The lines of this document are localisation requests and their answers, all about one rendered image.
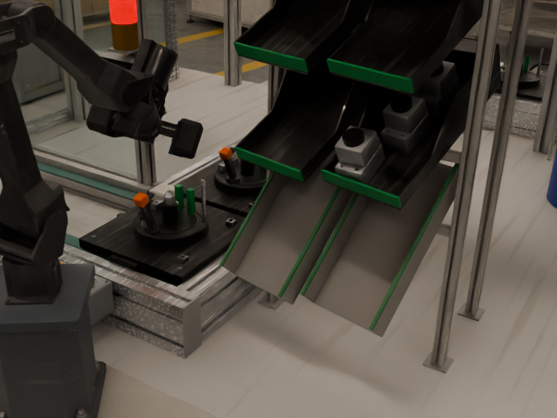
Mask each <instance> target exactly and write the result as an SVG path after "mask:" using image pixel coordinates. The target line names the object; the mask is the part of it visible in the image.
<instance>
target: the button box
mask: <svg viewBox="0 0 557 418"><path fill-rule="evenodd" d="M88 304H89V311H90V324H91V326H92V325H93V324H95V323H97V322H98V321H100V320H101V319H102V318H103V317H105V316H106V315H108V314H110V313H111V312H112V311H114V297H113V289H112V282H111V281H109V280H107V279H104V278H101V277H99V276H97V275H95V276H94V284H93V285H92V288H91V291H90V296H89V300H88Z"/></svg>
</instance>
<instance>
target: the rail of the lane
mask: <svg viewBox="0 0 557 418"><path fill-rule="evenodd" d="M58 259H59V260H60V261H62V262H65V263H66V264H80V263H92V264H94V270H95V275H97V276H99V277H101V278H104V279H107V280H109V281H111V282H112V289H113V297H114V311H112V312H111V313H109V314H108V315H106V316H105V317H103V318H102V319H101V320H100V322H102V323H105V324H107V325H109V326H111V327H113V328H116V329H118V330H120V331H122V332H125V333H127V334H129V335H132V336H134V337H136V338H139V339H141V340H143V341H145V342H147V343H150V344H152V345H154V346H156V347H158V348H161V349H163V350H165V351H168V352H170V353H172V354H175V355H177V356H179V357H182V358H185V359H186V358H187V357H188V356H190V355H191V354H192V353H193V352H194V351H196V350H197V349H198V348H199V347H200V346H201V306H200V296H199V295H197V294H193V293H192V292H189V291H186V290H184V289H181V288H178V287H176V286H174V285H171V284H168V283H166V282H163V281H161V280H159V279H155V278H153V277H151V276H148V275H145V274H142V273H140V272H139V270H138V264H137V263H134V262H132V261H130V260H126V259H124V258H121V257H119V256H116V255H111V256H110V257H109V260H110V261H109V260H106V259H104V258H101V257H99V256H97V255H93V254H90V253H89V252H86V251H83V250H80V249H78V248H75V247H73V246H71V245H67V244H65V245H64V251H63V255H62V256H60V257H59V258H58Z"/></svg>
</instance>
